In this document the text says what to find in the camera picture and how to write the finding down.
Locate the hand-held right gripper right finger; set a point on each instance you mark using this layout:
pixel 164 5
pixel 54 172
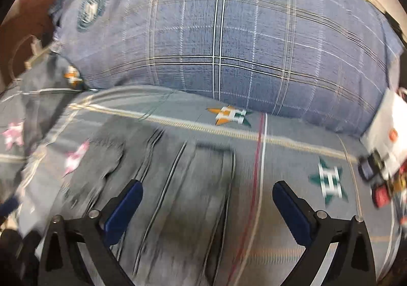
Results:
pixel 292 213

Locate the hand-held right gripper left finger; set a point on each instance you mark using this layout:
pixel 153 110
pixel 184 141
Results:
pixel 125 209

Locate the grey pants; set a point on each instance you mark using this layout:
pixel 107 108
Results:
pixel 190 197

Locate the grey star-printed bedsheet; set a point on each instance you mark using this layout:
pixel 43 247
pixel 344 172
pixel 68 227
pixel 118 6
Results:
pixel 295 159

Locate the dark small box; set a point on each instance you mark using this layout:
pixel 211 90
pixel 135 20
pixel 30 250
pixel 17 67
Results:
pixel 368 166

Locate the red small pouch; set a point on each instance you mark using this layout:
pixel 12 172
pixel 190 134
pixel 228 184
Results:
pixel 383 195

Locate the white plastic bag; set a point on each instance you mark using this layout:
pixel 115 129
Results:
pixel 386 120

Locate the blue plaid pillow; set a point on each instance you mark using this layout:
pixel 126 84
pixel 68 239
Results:
pixel 254 28

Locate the brown wooden bed frame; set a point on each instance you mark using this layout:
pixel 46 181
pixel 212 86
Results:
pixel 28 16

